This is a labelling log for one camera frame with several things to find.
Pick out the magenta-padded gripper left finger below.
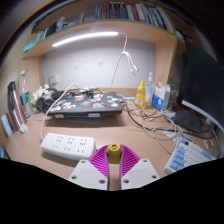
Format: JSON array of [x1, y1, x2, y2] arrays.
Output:
[[68, 145, 111, 192]]

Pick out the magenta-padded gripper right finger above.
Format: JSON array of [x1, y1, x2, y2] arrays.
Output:
[[119, 145, 161, 191]]

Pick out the yellow charger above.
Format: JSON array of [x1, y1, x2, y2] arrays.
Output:
[[105, 143, 123, 165]]

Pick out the white power strip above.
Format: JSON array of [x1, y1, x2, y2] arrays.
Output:
[[40, 132, 97, 161]]

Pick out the blue white keyboard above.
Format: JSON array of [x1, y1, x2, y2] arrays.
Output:
[[163, 137, 217, 175]]

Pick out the grey laptop stand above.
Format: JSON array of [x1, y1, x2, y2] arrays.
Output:
[[54, 112, 102, 125]]

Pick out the black flat pouch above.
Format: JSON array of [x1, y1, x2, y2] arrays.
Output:
[[173, 110, 204, 133]]

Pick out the black laptop with stickers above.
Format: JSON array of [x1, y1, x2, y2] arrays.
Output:
[[48, 92, 124, 118]]

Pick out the yellow squeeze bottle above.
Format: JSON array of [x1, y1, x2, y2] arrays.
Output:
[[133, 80, 147, 110]]

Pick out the small white adapter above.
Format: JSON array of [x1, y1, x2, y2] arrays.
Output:
[[18, 123, 29, 134]]

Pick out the blue white carton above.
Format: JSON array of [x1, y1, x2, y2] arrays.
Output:
[[151, 81, 172, 112]]

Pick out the black headphones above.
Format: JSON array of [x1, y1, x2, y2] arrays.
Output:
[[34, 88, 64, 113]]

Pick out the clear pump bottle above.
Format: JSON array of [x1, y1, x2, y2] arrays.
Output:
[[144, 71, 156, 107]]

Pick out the white green plastic bag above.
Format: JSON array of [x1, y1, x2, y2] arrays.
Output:
[[30, 85, 48, 105]]

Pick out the pink thermos flask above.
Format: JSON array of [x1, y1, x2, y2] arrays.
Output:
[[6, 80, 28, 132]]

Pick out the black monitor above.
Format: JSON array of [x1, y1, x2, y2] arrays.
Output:
[[181, 43, 224, 134]]

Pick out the white light bar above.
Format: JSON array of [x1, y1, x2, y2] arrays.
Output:
[[51, 31, 119, 48]]

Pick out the wooden shelf unit with books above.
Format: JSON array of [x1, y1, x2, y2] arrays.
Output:
[[21, 1, 188, 62]]

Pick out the tangle of desk cables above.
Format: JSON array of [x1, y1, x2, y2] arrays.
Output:
[[121, 98, 188, 154]]

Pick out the white power strip cable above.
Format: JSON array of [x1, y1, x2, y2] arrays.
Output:
[[39, 83, 80, 141]]

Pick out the white wall socket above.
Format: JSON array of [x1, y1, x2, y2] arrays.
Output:
[[49, 73, 60, 87]]

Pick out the white hanging cables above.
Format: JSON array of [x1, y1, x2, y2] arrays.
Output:
[[110, 32, 139, 88]]

